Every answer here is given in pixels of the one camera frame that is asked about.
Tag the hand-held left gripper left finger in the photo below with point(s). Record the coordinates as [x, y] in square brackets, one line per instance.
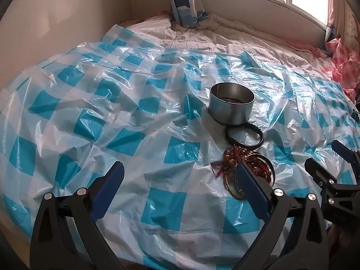
[110, 182]

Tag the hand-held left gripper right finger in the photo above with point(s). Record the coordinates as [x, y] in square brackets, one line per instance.
[251, 186]

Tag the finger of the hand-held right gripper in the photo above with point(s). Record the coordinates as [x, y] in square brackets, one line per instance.
[341, 149]
[316, 170]

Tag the round metal tin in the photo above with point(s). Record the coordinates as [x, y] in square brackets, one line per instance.
[227, 112]

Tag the blue checkered plastic sheet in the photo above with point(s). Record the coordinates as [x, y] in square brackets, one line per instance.
[112, 118]

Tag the pink checkered plastic sheet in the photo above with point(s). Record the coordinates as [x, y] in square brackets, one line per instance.
[344, 59]

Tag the pink bed sheet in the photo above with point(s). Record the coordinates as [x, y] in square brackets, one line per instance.
[309, 49]

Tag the beige patterned curtain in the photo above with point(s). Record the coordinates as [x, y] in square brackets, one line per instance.
[347, 22]

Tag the white striped quilt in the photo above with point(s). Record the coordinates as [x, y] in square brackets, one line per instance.
[225, 36]

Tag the blue printed pillow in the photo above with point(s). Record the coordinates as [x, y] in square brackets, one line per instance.
[182, 5]

